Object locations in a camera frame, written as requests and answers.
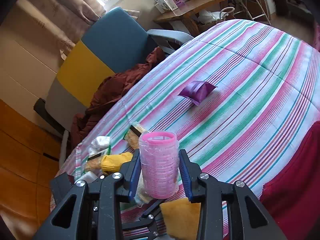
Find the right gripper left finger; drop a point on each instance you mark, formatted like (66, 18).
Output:
(90, 210)

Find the folding metal stand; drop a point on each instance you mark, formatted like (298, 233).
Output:
(255, 10)

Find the striped pink green bedspread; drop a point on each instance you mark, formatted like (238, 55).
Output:
(249, 127)

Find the pink patterned curtain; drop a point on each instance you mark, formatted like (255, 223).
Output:
(66, 20)

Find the wooden side desk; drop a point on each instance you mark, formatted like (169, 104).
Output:
(185, 12)

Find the white boxes on desk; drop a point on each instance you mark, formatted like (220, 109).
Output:
(169, 5)

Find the pink hair roller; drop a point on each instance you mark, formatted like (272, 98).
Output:
(159, 162)

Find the yellow knitted item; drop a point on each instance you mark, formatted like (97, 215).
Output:
(113, 163)

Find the purple satin pouch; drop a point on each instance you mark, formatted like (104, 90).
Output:
(197, 91)

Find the packaged scrub sponge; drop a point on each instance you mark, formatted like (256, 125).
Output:
(133, 133)

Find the orange-tan sponge block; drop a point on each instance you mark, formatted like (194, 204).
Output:
(181, 218)

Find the red blanket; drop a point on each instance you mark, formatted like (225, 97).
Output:
(292, 196)

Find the white wipes packet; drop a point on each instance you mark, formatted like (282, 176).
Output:
(100, 146)

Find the grey yellow blue chair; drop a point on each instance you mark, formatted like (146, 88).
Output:
(115, 43)

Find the orange wooden headboard panels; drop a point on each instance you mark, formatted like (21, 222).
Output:
(29, 160)

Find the dark red garment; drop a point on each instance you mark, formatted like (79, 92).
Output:
(110, 91)

